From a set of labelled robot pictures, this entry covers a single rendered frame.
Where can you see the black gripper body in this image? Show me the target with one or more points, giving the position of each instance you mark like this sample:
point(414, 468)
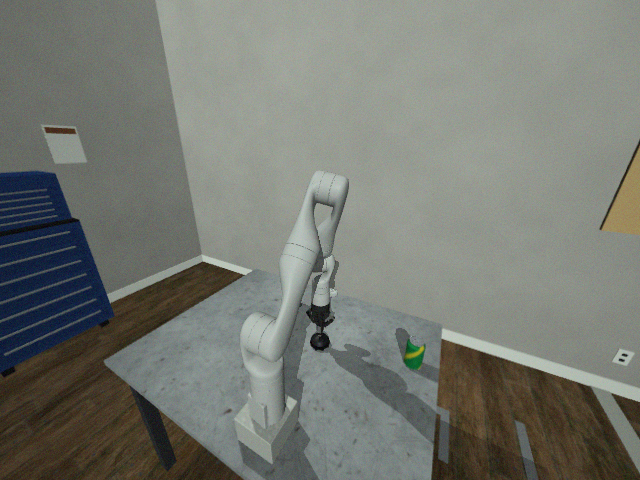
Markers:
point(321, 310)

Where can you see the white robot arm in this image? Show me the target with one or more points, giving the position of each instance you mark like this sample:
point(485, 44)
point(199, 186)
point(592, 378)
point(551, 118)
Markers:
point(268, 336)

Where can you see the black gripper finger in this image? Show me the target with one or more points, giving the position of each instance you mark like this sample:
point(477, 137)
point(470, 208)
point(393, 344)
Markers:
point(313, 318)
point(323, 323)

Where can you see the green drink can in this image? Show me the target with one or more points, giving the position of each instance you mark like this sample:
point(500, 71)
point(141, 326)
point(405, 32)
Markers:
point(414, 352)

